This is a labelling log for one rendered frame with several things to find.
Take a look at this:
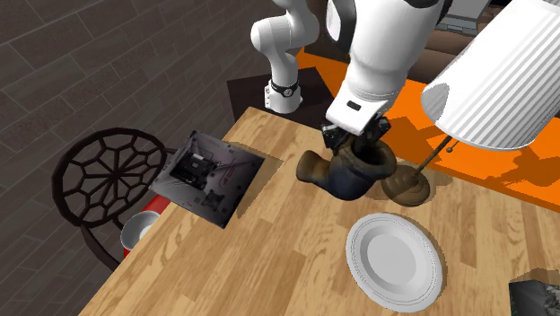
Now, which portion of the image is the white bowl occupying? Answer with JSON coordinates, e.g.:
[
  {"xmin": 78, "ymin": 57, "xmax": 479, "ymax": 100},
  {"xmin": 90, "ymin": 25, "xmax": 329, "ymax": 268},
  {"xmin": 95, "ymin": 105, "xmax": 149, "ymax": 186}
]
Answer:
[{"xmin": 119, "ymin": 210, "xmax": 162, "ymax": 251}]

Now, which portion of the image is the table lamp with white shade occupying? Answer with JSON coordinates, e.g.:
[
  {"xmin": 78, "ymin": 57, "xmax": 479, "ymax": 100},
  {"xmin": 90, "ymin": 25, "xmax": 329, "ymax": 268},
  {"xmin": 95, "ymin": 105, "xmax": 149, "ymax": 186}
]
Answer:
[{"xmin": 379, "ymin": 0, "xmax": 560, "ymax": 208}]

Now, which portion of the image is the dark robot stand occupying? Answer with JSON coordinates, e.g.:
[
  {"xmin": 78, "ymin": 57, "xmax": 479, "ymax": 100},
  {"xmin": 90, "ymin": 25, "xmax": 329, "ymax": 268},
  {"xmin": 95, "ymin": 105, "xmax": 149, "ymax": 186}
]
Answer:
[{"xmin": 226, "ymin": 66, "xmax": 347, "ymax": 131}]

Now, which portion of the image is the grey flat printed box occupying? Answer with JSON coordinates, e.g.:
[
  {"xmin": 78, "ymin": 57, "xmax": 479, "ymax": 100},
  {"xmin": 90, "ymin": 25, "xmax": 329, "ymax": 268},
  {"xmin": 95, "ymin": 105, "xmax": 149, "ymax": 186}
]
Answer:
[{"xmin": 148, "ymin": 129, "xmax": 267, "ymax": 230}]

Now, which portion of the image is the orange rug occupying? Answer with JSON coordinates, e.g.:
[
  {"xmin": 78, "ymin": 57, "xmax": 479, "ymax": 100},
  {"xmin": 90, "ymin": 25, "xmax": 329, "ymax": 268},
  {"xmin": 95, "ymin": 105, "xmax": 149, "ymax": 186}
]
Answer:
[{"xmin": 294, "ymin": 47, "xmax": 560, "ymax": 215}]

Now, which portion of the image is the brown and blue boot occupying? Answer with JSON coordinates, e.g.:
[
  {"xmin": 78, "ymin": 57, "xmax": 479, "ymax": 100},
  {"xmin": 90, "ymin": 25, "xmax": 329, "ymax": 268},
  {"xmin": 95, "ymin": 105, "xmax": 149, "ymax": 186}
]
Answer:
[{"xmin": 295, "ymin": 134, "xmax": 398, "ymax": 202}]

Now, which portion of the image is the white plate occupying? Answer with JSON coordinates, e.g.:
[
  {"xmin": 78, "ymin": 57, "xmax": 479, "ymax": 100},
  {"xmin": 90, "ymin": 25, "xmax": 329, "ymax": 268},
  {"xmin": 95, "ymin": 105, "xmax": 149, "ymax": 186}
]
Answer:
[{"xmin": 345, "ymin": 212, "xmax": 445, "ymax": 314}]

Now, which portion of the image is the black wire-back chair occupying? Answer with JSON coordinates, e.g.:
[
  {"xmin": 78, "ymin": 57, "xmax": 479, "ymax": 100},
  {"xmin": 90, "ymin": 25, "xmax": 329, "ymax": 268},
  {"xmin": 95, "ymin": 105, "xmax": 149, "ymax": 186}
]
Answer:
[{"xmin": 50, "ymin": 127, "xmax": 177, "ymax": 273}]

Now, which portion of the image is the dark grey patterned object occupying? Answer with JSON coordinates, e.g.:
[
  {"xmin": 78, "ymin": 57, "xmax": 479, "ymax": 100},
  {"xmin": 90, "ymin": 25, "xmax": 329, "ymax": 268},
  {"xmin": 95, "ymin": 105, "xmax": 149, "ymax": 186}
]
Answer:
[{"xmin": 508, "ymin": 279, "xmax": 560, "ymax": 316}]

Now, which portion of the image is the brown furniture piece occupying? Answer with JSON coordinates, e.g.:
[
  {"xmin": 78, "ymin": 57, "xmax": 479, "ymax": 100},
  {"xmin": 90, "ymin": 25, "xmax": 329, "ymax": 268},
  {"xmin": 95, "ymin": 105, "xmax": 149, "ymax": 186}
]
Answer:
[{"xmin": 408, "ymin": 0, "xmax": 513, "ymax": 85}]

